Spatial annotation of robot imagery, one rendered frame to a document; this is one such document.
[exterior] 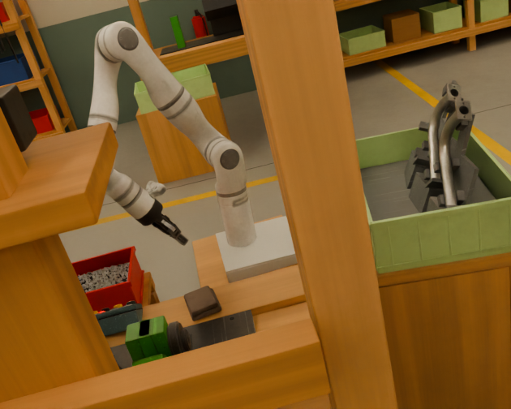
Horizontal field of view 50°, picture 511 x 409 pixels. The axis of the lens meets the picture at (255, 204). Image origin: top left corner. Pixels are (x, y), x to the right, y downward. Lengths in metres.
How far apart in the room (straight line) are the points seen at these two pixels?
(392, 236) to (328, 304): 0.84
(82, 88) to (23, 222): 6.21
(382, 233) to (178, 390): 0.95
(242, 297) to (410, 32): 5.18
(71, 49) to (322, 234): 6.16
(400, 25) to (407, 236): 4.89
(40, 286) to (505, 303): 1.36
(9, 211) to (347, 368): 0.49
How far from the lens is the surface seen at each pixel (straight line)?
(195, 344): 1.36
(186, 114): 1.49
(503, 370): 1.94
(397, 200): 1.85
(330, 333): 0.76
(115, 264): 1.86
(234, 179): 1.58
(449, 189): 1.60
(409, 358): 1.82
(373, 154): 2.10
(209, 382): 0.72
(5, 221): 0.62
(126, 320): 1.48
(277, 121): 0.61
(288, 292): 1.43
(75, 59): 6.74
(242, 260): 1.61
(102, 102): 1.41
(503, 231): 1.64
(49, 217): 0.61
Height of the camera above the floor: 1.74
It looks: 26 degrees down
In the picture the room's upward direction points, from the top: 15 degrees counter-clockwise
